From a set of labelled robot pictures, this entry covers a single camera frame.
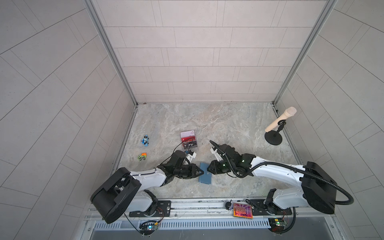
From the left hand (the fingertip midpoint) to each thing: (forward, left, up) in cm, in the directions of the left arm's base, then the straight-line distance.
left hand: (205, 174), depth 78 cm
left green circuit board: (-23, +26, -1) cm, 35 cm away
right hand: (0, -1, +2) cm, 2 cm away
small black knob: (-14, -10, 0) cm, 17 cm away
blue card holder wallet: (-2, 0, -1) cm, 2 cm away
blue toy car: (+21, +38, -2) cm, 43 cm away
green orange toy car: (+10, +37, -2) cm, 38 cm away
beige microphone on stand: (+25, -43, -1) cm, 50 cm away
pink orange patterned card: (-16, -18, -1) cm, 24 cm away
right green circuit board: (-21, -32, -4) cm, 39 cm away
